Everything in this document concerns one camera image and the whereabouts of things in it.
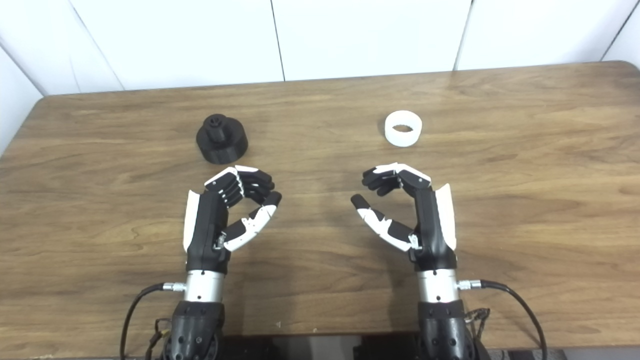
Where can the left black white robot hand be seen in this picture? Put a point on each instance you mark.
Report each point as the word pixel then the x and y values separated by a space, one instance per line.
pixel 207 225

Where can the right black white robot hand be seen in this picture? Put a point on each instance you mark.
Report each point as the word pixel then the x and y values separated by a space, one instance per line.
pixel 430 225

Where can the round black plastic part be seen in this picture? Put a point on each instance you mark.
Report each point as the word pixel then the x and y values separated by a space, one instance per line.
pixel 222 145

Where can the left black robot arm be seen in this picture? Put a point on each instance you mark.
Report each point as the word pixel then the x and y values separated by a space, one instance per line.
pixel 197 330

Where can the dark robot torso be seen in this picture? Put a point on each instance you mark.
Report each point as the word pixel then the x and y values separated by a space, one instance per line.
pixel 250 350

